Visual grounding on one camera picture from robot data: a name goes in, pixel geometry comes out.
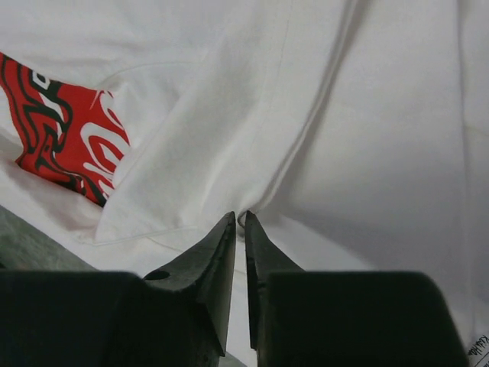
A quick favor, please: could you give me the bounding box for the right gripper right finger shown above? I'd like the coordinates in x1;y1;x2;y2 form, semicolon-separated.
244;213;468;366

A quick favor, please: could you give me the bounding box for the white printed t-shirt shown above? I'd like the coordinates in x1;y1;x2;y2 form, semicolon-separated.
1;1;488;366

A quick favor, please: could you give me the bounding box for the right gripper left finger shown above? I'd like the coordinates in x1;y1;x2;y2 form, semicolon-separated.
1;213;236;366

